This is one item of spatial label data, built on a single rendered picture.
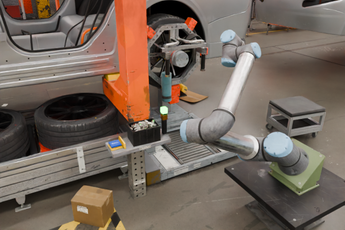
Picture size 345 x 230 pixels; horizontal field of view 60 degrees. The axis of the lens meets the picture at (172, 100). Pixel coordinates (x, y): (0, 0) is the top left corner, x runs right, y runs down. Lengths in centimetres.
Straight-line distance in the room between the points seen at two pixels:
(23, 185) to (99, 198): 55
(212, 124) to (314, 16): 338
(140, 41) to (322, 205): 148
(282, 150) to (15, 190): 174
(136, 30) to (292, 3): 307
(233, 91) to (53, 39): 218
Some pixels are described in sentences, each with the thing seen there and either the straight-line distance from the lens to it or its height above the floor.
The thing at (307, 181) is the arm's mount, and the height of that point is 38.
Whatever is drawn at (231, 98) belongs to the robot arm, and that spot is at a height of 97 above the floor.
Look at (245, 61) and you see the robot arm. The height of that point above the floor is 109.
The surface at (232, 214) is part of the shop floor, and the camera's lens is 224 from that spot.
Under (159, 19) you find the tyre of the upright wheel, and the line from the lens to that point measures 264.
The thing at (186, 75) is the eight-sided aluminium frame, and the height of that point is 65.
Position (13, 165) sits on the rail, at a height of 37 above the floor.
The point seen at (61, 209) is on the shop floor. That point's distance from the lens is 237.
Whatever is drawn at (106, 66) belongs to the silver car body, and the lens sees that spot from 255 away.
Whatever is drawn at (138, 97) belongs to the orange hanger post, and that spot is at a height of 71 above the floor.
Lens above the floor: 153
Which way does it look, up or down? 23 degrees down
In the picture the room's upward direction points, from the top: straight up
